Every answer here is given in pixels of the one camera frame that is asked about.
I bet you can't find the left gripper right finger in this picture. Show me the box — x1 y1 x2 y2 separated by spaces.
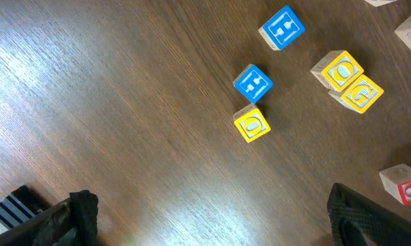
327 183 411 245

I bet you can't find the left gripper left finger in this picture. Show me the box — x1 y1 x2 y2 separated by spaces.
0 190 98 246

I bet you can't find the striped object at edge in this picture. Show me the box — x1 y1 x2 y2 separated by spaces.
0 185 51 234

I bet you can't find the red O block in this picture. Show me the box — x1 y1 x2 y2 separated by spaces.
379 163 411 205

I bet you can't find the yellow G block pair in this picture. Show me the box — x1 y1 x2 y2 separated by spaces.
328 74 384 114

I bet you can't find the yellow O block left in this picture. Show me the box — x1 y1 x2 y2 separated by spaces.
233 104 271 143

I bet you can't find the yellow O block pair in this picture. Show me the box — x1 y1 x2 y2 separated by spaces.
310 50 364 92

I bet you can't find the blue H block lower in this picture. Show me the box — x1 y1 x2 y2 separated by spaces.
233 64 273 104

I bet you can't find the blue h block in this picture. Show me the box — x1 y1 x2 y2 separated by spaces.
258 5 305 51
233 64 273 104

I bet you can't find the blue H block upper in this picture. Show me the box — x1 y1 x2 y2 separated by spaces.
258 5 305 51

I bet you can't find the red A block left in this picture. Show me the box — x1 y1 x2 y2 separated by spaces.
365 0 396 7

